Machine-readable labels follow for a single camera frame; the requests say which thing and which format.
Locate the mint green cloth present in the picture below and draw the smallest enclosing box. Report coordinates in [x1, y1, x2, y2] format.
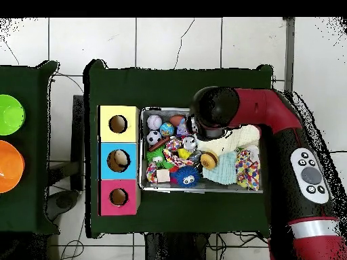
[201, 151, 239, 186]

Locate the white baseball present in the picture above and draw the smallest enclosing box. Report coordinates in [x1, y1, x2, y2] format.
[146, 114, 163, 131]

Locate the dark green table cloth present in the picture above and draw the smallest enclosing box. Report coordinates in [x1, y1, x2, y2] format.
[0, 60, 60, 235]
[83, 59, 274, 238]

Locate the large colourful dotted cloth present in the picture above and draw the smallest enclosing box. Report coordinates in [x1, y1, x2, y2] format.
[234, 146, 261, 191]

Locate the wooden box with three holes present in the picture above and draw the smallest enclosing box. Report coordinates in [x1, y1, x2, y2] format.
[97, 104, 142, 217]

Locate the green plastic bowl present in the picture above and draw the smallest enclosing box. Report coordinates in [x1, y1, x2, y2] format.
[0, 93, 26, 136]

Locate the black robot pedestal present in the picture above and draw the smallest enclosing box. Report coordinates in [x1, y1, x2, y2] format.
[144, 232, 209, 260]

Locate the blue spiky ball with eyes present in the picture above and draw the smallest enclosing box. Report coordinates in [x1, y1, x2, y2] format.
[173, 165, 202, 188]

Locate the clear mesh bin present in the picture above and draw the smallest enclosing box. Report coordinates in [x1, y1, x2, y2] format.
[138, 107, 265, 194]

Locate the toy hamburger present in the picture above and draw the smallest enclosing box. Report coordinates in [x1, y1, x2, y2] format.
[200, 150, 220, 171]

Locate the orange plastic bowl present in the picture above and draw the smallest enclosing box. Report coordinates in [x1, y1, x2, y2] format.
[0, 139, 26, 194]

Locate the green spiky toy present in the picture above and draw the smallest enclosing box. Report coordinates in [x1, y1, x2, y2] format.
[146, 146, 176, 171]

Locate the brown toy sausage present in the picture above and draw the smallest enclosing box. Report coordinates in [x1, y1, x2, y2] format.
[148, 135, 171, 153]

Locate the black white soccer ball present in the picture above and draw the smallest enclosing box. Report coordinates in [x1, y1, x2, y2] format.
[146, 130, 163, 146]

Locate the blue globe ball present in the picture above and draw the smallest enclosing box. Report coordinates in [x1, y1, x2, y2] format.
[159, 122, 175, 137]

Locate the cream yellow cloth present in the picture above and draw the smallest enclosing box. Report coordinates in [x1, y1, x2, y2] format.
[195, 125, 261, 156]

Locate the grey floor cable cover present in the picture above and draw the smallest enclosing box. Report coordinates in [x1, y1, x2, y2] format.
[283, 17, 295, 93]

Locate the black frame stand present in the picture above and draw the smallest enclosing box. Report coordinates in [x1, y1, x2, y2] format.
[69, 94, 85, 192]

